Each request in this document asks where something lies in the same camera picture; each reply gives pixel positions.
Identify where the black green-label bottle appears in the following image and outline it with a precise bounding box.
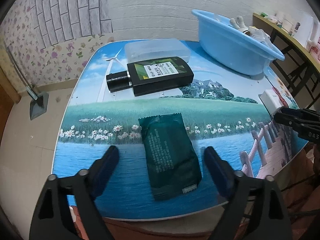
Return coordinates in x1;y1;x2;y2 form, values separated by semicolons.
106;56;194;96

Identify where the white small box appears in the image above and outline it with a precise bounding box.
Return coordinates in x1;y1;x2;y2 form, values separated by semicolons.
259;89;288;115

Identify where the yellow side table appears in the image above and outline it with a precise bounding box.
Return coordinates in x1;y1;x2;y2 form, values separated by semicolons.
252;13;319;109

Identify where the blue plastic basin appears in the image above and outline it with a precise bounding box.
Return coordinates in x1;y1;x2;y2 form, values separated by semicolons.
191;9;285;76

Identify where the dark green sachet packet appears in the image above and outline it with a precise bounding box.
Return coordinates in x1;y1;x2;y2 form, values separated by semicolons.
138;113;202;201

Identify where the white rabbit plush toy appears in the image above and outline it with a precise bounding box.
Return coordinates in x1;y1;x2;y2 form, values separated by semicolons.
229;16;272;48

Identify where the white electric kettle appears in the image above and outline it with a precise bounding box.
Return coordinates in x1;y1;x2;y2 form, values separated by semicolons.
295;11;319;48

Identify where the green dustpan with handle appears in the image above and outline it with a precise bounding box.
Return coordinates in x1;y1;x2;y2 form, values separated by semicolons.
5;44;49;120

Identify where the clear plastic lidded box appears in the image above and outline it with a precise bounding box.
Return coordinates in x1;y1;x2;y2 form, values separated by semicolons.
124;38;191;63

